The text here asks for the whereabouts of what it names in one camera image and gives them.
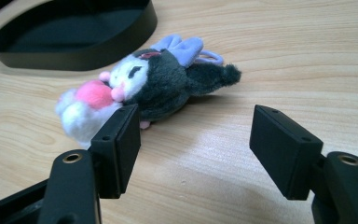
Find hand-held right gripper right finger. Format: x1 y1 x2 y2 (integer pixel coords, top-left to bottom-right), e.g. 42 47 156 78
249 105 324 201

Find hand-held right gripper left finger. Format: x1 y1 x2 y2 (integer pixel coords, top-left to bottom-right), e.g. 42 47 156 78
89 104 142 200

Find black and white plush keychain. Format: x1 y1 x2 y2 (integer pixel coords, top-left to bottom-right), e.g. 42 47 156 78
55 34 242 148

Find black hook stand with tray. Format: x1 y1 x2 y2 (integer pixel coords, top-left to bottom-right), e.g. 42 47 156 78
0 0 158 72

